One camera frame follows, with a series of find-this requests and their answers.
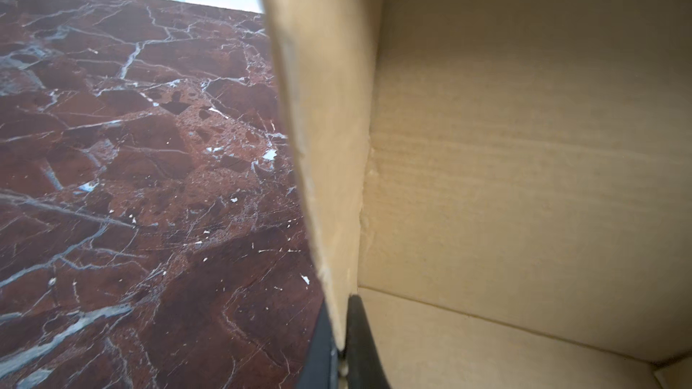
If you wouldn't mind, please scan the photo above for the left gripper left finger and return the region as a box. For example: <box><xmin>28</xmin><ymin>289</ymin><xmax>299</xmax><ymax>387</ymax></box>
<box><xmin>296</xmin><ymin>303</ymin><xmax>340</xmax><ymax>389</ymax></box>

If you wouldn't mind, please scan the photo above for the brown cardboard box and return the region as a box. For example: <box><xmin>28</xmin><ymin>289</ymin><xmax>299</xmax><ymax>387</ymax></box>
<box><xmin>262</xmin><ymin>0</ymin><xmax>691</xmax><ymax>388</ymax></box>

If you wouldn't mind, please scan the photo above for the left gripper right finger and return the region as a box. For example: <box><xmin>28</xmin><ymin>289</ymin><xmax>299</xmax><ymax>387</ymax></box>
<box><xmin>345</xmin><ymin>295</ymin><xmax>391</xmax><ymax>389</ymax></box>

